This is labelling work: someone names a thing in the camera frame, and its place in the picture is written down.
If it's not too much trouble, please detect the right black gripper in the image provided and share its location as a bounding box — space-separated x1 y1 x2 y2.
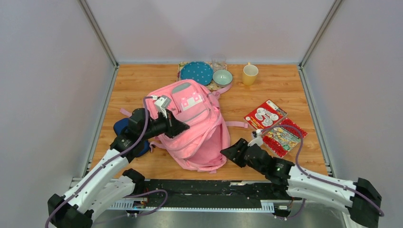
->
220 139 266 176

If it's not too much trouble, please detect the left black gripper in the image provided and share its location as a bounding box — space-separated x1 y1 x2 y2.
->
140 108 189 141

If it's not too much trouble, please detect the pink student backpack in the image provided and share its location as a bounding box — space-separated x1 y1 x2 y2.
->
120 79 249 174

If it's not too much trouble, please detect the red lettered comic book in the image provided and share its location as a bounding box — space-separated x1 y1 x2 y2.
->
263 118 308 158

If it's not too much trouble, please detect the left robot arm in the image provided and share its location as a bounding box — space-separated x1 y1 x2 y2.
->
45 108 190 228

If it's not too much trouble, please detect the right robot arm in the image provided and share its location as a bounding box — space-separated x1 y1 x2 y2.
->
221 138 384 228

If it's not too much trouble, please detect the navy blue pencil case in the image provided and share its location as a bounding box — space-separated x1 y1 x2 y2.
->
113 118 150 158

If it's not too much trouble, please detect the blue polka dot plate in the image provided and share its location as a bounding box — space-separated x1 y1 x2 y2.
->
179 61 213 86

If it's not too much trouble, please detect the light green bowl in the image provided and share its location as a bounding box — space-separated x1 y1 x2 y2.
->
212 69 233 87

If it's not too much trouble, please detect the clear drinking glass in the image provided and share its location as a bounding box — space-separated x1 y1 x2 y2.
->
211 54 227 72

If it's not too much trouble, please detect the yellow mug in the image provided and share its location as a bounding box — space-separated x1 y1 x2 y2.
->
242 62 259 86

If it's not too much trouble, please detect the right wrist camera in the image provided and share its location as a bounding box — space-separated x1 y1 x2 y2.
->
248 129 264 147

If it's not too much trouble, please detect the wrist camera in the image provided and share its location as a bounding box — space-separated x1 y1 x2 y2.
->
248 129 264 147
152 95 172 118

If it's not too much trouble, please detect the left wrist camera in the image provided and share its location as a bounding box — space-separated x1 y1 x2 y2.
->
152 95 172 118

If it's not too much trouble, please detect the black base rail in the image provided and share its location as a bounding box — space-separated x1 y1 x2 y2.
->
134 179 291 209

